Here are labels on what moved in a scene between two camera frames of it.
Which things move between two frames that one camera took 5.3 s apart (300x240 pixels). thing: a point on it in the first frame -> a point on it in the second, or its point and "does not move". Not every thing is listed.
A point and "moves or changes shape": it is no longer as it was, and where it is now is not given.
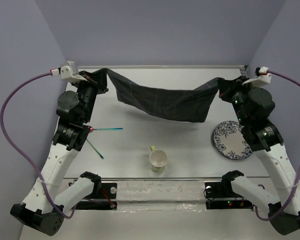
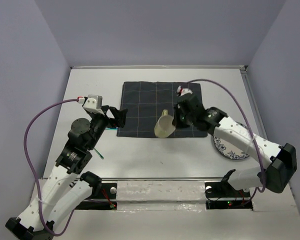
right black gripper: x=227 y=87 -> x=176 y=122
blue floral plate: x=228 y=139 does not move
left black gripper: x=97 y=80 -> x=119 y=116
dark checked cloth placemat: x=189 y=104 moves or changes shape
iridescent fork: x=95 y=149 does not move
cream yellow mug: x=158 y=159 -> x=164 y=127
